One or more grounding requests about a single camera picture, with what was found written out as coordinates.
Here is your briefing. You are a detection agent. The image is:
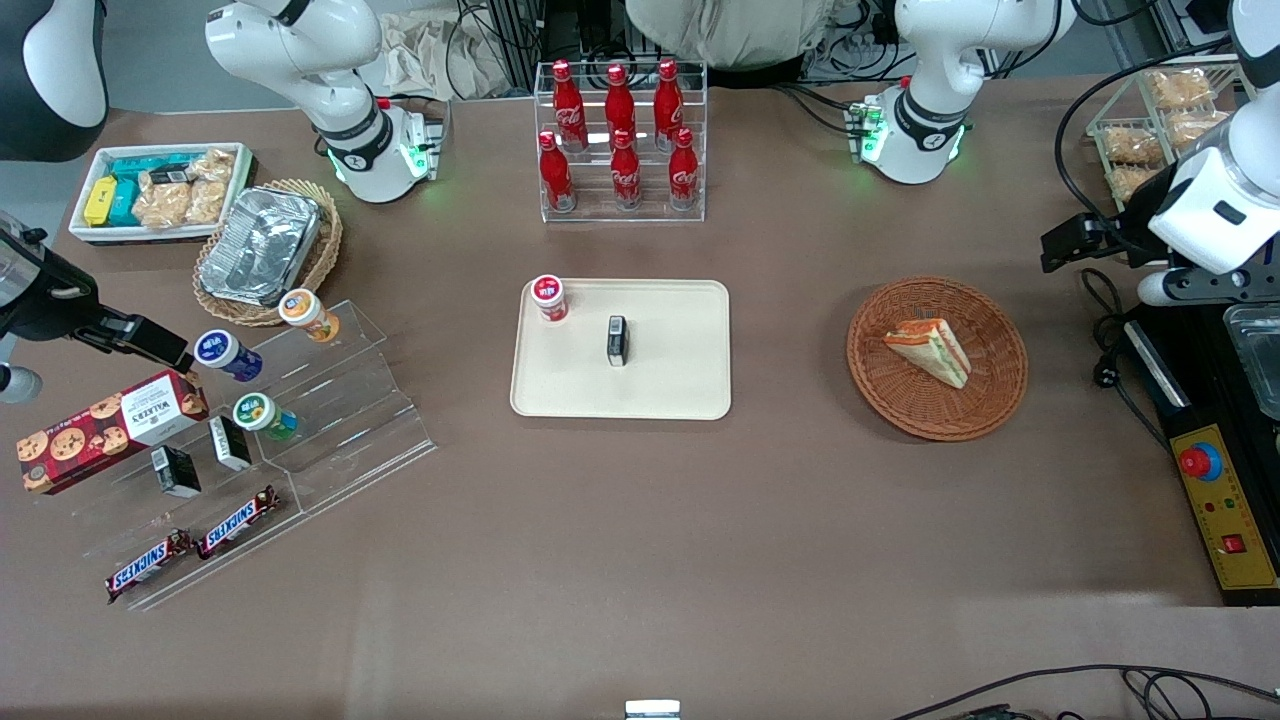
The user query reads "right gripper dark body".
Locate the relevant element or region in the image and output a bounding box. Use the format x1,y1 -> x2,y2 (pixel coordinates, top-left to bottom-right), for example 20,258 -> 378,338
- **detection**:
0,260 -> 102,344

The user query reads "triangle sandwich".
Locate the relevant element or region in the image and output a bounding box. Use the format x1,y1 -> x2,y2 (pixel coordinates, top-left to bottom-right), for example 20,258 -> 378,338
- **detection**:
882,317 -> 973,391

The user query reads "aluminium foil tray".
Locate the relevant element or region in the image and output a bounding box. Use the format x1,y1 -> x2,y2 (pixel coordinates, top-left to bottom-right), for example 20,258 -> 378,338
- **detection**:
197,186 -> 323,308

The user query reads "oval light wicker basket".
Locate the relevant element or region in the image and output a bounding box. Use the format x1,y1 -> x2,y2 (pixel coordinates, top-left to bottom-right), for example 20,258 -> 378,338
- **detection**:
192,178 -> 344,329

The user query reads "round brown wicker basket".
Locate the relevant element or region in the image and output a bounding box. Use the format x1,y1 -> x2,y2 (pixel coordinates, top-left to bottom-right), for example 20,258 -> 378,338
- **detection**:
846,276 -> 1030,443

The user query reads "cream plastic tray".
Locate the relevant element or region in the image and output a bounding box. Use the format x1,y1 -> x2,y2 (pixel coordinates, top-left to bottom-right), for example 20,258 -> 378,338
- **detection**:
509,279 -> 732,421

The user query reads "blue-lid small jar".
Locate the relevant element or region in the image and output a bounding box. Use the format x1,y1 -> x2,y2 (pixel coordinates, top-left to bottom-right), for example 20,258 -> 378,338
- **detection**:
194,329 -> 264,384

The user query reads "clear bag of crackers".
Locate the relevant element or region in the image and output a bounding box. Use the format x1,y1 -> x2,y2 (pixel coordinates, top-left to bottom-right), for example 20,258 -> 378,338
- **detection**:
1145,68 -> 1217,110
1100,125 -> 1167,167
1165,108 -> 1232,152
1108,163 -> 1162,202

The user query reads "red Walkers cookie box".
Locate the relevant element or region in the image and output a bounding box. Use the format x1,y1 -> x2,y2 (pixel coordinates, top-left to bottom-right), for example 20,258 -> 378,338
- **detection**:
16,369 -> 211,497

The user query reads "white plastic bin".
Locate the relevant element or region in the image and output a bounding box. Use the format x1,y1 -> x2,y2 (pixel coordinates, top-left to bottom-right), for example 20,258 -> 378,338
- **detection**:
67,141 -> 258,247

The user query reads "green-lid small jar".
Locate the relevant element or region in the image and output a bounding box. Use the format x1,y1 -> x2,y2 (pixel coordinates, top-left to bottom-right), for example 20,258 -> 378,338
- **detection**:
232,392 -> 299,443

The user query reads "yellow snack box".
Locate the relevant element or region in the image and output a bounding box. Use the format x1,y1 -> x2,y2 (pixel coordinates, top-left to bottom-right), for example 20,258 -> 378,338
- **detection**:
83,176 -> 119,228

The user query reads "orange-lid small jar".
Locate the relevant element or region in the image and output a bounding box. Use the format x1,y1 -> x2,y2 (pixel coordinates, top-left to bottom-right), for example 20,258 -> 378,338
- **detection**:
277,287 -> 342,345

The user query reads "long teal snack box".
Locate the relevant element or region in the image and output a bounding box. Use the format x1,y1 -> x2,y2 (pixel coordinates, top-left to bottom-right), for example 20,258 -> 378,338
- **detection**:
108,152 -> 196,182

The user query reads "Snickers chocolate bar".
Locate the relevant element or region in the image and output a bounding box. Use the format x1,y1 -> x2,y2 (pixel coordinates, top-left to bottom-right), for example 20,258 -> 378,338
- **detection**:
195,484 -> 283,561
104,528 -> 195,605

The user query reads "clear acrylic stepped display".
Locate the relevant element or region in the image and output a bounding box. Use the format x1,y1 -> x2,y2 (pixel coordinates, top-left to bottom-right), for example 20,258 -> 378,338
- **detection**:
60,298 -> 439,613

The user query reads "black control box yellow panel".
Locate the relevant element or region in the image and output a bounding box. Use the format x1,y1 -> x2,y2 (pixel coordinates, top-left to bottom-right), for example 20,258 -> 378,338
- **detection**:
1123,298 -> 1280,608

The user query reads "red-lid small jar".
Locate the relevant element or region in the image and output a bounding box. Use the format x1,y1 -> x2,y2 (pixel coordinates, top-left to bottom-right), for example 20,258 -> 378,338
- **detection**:
530,274 -> 570,323

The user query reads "red cola bottle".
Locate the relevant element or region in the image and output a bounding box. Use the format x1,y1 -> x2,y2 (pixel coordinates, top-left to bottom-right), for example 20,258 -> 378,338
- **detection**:
538,131 -> 577,213
654,59 -> 687,153
604,64 -> 639,151
610,128 -> 643,211
552,60 -> 588,153
668,127 -> 700,210

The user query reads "beige cloth jacket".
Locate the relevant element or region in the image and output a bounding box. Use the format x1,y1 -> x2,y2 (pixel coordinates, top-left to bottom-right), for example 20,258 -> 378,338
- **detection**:
624,0 -> 837,73

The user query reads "clear acrylic bottle rack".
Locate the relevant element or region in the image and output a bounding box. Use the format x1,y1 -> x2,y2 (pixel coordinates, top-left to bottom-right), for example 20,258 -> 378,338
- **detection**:
534,59 -> 708,224

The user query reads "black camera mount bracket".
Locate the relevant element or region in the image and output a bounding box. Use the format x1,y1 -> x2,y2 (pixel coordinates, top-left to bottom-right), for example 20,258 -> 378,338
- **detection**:
1165,264 -> 1280,304

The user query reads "black looping arm cable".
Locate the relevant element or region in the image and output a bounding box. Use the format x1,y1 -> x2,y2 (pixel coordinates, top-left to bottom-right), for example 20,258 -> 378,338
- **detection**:
1057,35 -> 1237,271

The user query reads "black power cable with plug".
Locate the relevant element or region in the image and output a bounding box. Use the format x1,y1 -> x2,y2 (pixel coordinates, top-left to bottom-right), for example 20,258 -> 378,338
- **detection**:
1082,268 -> 1169,443

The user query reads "black base cable bundle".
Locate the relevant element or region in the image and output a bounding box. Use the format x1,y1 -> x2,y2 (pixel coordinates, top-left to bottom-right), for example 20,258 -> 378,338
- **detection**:
772,82 -> 869,136

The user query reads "thin black cable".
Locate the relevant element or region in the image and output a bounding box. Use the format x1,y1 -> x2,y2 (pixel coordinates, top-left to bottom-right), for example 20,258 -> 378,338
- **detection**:
888,663 -> 1280,720
1118,668 -> 1219,720

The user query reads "black metal frame post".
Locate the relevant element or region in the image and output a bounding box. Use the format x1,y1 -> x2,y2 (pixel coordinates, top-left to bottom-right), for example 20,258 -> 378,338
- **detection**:
503,0 -> 547,97

